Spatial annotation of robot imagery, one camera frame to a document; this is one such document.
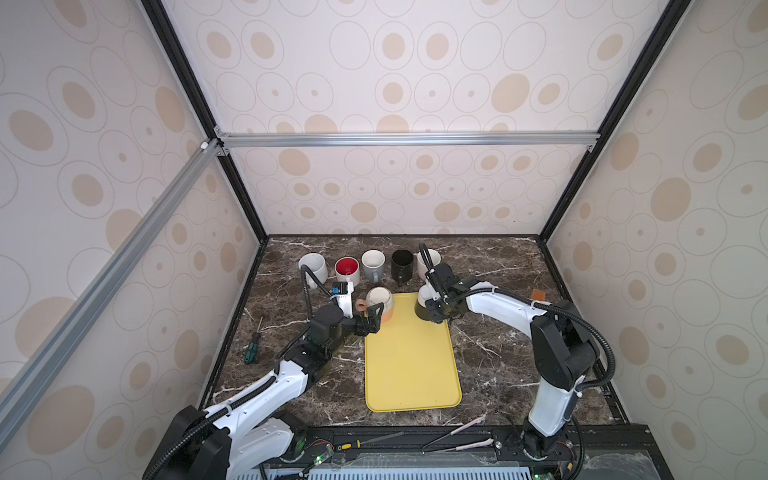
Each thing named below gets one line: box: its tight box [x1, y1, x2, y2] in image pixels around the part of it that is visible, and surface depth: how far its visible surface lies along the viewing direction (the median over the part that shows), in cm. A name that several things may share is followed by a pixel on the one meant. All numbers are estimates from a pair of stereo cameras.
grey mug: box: [361, 249, 387, 284], surface depth 102 cm
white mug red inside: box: [334, 256, 360, 287], surface depth 104 cm
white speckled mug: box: [299, 252, 329, 289], surface depth 102 cm
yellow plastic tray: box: [365, 292, 462, 413], surface depth 87 cm
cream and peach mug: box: [355, 286, 394, 323], surface depth 95 cm
